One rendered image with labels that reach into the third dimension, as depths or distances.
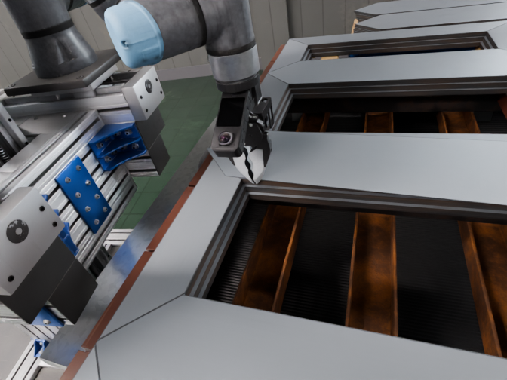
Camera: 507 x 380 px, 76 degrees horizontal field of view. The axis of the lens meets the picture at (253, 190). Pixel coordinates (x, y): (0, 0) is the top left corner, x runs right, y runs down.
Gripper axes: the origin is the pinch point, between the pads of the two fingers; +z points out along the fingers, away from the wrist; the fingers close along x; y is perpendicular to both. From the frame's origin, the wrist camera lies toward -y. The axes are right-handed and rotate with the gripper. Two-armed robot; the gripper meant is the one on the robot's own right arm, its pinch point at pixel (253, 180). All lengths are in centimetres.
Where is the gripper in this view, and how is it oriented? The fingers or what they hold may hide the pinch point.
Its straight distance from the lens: 63.3
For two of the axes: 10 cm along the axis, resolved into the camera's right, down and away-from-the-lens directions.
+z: 1.6, 7.5, 6.4
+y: 2.9, -6.5, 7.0
